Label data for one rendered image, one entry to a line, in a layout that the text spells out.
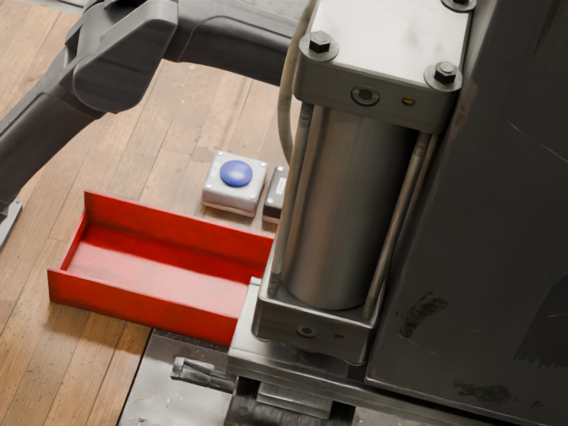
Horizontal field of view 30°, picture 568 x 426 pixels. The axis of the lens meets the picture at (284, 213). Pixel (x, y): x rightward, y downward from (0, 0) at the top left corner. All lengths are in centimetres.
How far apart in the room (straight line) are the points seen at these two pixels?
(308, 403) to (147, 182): 53
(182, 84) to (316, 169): 78
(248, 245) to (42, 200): 26
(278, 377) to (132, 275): 41
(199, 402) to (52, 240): 27
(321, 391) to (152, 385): 33
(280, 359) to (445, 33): 33
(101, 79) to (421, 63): 41
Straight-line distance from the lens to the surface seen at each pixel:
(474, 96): 55
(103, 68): 93
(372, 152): 63
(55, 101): 98
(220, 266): 123
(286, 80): 75
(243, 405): 87
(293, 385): 85
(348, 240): 69
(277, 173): 129
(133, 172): 132
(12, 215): 127
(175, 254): 124
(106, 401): 114
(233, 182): 127
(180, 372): 106
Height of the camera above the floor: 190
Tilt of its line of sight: 51 degrees down
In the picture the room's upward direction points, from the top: 11 degrees clockwise
